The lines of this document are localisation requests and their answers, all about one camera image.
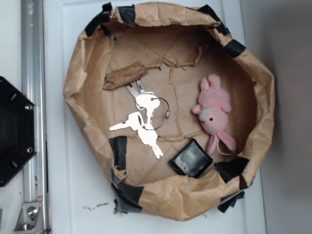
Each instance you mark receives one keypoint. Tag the black box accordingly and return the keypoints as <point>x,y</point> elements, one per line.
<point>191,161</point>

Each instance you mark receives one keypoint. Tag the silver key bunch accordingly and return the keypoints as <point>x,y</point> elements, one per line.
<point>141,121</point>

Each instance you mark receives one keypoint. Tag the brown paper bag bin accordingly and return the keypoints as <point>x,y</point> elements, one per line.
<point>179,46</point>

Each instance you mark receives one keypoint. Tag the torn cardboard piece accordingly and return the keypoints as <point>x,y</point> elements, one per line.
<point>124,76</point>

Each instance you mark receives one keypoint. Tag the pink plush bunny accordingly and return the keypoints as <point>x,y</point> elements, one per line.
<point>212,109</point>

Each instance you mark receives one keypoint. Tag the aluminium frame rail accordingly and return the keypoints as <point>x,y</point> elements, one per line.
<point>35,178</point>

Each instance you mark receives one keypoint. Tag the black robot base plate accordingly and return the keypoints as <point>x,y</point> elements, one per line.
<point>17,131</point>

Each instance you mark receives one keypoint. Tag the metal corner bracket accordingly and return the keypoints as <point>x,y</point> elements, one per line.
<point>30,220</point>

